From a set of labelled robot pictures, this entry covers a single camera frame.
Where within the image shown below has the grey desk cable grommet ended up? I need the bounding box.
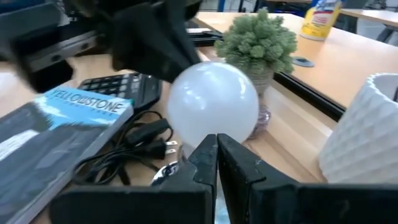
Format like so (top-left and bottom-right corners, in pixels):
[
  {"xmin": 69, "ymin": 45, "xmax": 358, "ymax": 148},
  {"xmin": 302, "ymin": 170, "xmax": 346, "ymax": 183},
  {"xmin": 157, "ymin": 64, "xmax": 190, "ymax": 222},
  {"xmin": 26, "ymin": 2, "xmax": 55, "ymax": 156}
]
[{"xmin": 291, "ymin": 56, "xmax": 315, "ymax": 68}]

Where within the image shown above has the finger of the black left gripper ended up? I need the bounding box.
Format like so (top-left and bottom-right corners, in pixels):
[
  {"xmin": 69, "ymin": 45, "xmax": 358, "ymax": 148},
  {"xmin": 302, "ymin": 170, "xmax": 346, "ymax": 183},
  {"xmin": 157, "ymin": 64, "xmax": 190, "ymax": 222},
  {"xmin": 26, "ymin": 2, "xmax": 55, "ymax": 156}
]
[
  {"xmin": 12, "ymin": 57, "xmax": 75, "ymax": 94},
  {"xmin": 108, "ymin": 0, "xmax": 203, "ymax": 83}
]

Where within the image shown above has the white textured pen cup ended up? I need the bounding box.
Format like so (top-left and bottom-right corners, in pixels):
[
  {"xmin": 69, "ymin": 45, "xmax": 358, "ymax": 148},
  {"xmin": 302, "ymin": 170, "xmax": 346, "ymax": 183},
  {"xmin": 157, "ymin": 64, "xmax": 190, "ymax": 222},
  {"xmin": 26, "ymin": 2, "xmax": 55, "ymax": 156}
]
[{"xmin": 317, "ymin": 73, "xmax": 398, "ymax": 184}]

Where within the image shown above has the Yellowstone book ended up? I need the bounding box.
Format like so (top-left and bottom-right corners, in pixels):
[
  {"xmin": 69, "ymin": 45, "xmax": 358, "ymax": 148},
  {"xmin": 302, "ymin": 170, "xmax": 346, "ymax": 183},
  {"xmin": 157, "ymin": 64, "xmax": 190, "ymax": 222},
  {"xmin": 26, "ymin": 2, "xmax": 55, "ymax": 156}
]
[{"xmin": 0, "ymin": 86, "xmax": 135, "ymax": 224}]

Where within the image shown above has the black calculator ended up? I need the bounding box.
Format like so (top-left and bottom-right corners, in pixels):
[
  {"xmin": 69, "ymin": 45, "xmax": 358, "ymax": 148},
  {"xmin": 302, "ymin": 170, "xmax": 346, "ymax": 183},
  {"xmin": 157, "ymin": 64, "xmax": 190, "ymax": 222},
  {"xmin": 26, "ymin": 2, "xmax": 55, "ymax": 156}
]
[{"xmin": 76, "ymin": 72, "xmax": 163, "ymax": 114}]

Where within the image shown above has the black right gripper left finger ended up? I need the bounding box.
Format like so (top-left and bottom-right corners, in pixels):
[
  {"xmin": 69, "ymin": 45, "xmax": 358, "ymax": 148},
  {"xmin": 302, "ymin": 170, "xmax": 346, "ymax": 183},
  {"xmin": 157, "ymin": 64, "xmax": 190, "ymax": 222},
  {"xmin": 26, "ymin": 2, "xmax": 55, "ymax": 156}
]
[{"xmin": 49, "ymin": 133, "xmax": 218, "ymax": 224}]

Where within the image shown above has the yellow white wipes canister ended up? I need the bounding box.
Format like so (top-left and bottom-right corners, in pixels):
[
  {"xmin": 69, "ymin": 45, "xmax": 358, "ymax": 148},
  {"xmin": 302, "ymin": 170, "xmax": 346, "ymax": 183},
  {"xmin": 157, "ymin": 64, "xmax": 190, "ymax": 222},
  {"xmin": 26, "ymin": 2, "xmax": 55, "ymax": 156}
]
[{"xmin": 300, "ymin": 0, "xmax": 343, "ymax": 42}]

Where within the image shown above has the black power cord with plug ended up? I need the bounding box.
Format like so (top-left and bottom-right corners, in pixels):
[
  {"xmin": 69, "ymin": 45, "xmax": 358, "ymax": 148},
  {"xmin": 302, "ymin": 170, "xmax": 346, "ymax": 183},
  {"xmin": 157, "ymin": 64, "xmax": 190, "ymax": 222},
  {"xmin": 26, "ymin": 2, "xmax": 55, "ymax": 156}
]
[{"xmin": 73, "ymin": 110, "xmax": 180, "ymax": 187}]

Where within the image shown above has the white round lightbulb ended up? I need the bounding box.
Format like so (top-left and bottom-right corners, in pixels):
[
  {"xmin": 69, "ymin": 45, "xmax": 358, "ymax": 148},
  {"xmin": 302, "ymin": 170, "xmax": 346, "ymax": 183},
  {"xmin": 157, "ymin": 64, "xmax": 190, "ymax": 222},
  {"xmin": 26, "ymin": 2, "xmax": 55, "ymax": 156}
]
[{"xmin": 167, "ymin": 61, "xmax": 260, "ymax": 150}]

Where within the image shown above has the green artificial potted plant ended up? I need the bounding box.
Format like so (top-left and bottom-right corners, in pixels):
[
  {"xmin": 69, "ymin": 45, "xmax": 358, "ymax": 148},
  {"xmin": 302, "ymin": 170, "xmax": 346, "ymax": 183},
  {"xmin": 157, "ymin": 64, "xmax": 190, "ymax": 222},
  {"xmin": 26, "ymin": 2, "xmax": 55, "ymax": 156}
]
[{"xmin": 214, "ymin": 7, "xmax": 299, "ymax": 94}]

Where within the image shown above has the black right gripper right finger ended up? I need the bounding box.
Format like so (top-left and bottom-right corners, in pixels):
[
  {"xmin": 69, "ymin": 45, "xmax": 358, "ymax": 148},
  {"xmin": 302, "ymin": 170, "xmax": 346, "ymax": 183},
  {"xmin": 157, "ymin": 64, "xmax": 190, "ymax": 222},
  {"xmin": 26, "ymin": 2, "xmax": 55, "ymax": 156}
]
[{"xmin": 217, "ymin": 133, "xmax": 398, "ymax": 224}]

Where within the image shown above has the tan wooden desk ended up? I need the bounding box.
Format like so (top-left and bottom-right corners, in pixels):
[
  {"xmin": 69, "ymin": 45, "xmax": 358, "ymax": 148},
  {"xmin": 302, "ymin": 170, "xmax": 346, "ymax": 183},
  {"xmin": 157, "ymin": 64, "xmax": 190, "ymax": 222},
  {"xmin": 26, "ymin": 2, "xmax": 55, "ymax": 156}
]
[{"xmin": 194, "ymin": 11, "xmax": 398, "ymax": 110}]

